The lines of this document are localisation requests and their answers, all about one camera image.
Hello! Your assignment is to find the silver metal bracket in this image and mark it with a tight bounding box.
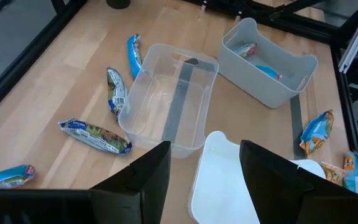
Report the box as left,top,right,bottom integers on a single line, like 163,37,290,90
338,12,358,74

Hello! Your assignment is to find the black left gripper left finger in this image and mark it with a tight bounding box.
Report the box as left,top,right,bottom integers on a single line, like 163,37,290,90
0,140,172,224

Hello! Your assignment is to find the grey tape strip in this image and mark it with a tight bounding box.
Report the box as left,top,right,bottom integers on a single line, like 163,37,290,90
162,57,217,144
290,93,306,160

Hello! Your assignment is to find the blue granola bar red end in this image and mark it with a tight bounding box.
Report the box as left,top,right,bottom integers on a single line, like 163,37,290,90
0,164,37,190

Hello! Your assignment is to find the orange Chewy granola bar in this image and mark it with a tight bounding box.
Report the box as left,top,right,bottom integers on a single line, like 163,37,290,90
320,161,348,187

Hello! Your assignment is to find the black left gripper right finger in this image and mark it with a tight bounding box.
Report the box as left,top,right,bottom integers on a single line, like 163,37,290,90
239,139,358,224

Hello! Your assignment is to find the blue orange Chewy bar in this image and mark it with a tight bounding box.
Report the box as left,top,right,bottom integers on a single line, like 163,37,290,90
299,109,335,157

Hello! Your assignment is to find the black aluminium table frame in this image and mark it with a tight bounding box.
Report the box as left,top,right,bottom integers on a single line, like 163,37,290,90
0,0,358,194

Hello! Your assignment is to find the red green granola bar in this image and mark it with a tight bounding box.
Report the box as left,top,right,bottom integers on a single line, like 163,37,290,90
233,42,258,58

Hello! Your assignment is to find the blue Chewy granola bar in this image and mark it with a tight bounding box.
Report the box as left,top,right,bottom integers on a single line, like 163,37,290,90
342,151,358,197

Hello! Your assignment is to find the white plastic handled bin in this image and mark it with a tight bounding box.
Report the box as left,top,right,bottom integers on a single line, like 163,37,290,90
218,17,319,109
187,130,326,224

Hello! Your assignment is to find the clear plastic bin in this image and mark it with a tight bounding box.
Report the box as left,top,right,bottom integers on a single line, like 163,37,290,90
118,43,220,159

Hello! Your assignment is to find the blue green granola bar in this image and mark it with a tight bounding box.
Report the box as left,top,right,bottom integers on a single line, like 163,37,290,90
106,66,129,121
58,117,133,156

